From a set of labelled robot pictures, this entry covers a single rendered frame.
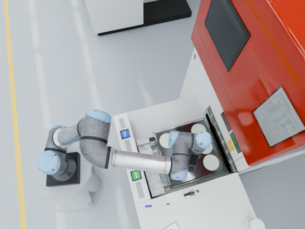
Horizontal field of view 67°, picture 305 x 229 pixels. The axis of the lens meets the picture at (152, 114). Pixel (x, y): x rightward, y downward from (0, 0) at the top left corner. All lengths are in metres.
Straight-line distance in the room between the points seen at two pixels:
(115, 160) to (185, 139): 0.33
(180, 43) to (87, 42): 1.17
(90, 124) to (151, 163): 0.31
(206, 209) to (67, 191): 0.84
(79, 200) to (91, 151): 1.46
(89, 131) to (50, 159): 0.41
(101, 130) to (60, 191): 0.71
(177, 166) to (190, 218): 0.44
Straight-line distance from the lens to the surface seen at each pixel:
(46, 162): 1.35
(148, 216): 1.37
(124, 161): 0.98
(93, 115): 1.01
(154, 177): 1.47
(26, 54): 3.25
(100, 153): 0.97
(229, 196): 1.45
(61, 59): 3.04
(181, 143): 1.06
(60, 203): 2.45
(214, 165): 1.52
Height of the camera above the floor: 2.33
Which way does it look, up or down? 67 degrees down
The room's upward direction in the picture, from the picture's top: 5 degrees clockwise
